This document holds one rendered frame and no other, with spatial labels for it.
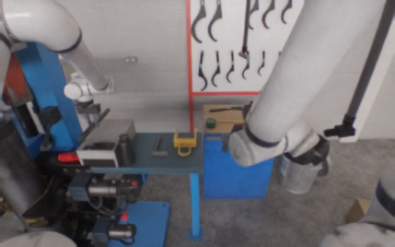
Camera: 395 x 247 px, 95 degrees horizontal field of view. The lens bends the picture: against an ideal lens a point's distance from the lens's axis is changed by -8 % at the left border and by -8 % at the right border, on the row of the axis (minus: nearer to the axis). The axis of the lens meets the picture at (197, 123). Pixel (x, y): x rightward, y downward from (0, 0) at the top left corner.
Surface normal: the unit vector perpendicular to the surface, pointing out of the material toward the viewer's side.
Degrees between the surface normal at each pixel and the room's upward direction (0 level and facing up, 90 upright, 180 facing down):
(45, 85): 90
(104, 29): 90
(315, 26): 95
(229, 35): 90
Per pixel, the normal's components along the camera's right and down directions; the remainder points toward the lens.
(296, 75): -0.66, 0.51
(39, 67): 0.00, 0.50
